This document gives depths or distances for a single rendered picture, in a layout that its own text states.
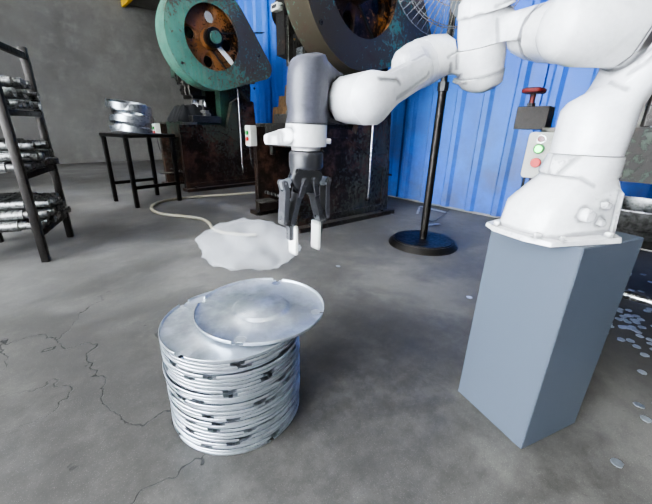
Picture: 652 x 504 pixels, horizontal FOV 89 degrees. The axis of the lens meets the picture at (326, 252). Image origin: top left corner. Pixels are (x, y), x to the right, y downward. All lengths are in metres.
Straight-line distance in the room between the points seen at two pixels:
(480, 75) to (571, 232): 0.46
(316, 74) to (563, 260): 0.56
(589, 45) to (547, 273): 0.37
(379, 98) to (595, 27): 0.33
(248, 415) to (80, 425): 0.40
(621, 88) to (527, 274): 0.33
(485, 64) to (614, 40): 0.32
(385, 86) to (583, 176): 0.38
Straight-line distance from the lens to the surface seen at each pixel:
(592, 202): 0.72
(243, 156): 3.87
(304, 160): 0.72
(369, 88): 0.69
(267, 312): 0.75
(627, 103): 0.74
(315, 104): 0.72
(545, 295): 0.73
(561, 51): 0.71
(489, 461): 0.86
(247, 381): 0.68
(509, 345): 0.81
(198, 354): 0.68
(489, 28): 0.97
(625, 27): 0.73
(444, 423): 0.89
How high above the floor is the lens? 0.62
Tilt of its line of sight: 21 degrees down
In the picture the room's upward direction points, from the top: 1 degrees clockwise
